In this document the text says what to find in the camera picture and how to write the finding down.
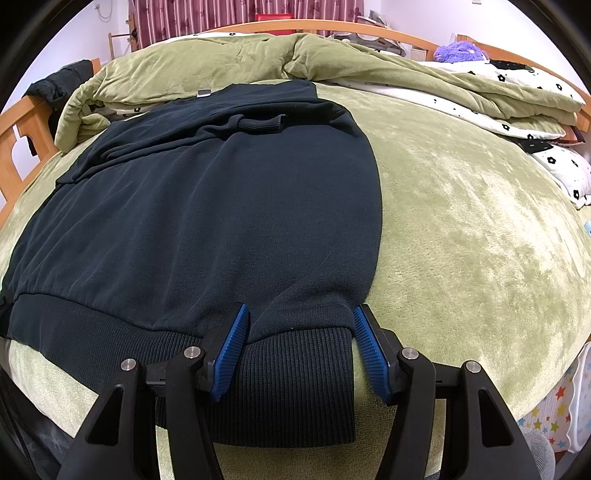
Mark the wooden bed frame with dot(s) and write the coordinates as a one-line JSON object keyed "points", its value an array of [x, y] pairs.
{"points": [[11, 117]]}

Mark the dark long-sleeve sweatshirt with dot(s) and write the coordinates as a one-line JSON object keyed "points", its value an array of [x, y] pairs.
{"points": [[207, 207]]}

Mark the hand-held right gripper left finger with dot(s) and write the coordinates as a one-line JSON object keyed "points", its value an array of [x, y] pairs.
{"points": [[228, 355]]}

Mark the green and floral quilt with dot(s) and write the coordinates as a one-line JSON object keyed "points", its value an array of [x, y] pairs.
{"points": [[207, 64]]}

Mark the wooden coat rack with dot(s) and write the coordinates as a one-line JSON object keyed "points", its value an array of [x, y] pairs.
{"points": [[121, 39]]}

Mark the star print cloth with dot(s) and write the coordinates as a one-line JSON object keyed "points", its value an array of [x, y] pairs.
{"points": [[549, 415]]}

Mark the black jacket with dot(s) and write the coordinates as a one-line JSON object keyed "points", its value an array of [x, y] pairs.
{"points": [[60, 83]]}

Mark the maroon patterned curtain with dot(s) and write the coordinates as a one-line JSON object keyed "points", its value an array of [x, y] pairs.
{"points": [[207, 11]]}

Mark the grey cloth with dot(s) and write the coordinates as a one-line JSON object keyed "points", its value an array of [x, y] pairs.
{"points": [[538, 454]]}

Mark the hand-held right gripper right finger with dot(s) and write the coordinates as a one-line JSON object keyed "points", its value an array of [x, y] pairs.
{"points": [[371, 353]]}

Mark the purple plush toy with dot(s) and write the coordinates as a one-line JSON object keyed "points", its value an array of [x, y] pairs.
{"points": [[458, 50]]}

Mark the red chair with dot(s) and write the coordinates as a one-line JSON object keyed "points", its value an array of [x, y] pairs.
{"points": [[273, 17]]}

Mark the white floral pillow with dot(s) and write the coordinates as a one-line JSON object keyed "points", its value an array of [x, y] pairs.
{"points": [[568, 170]]}

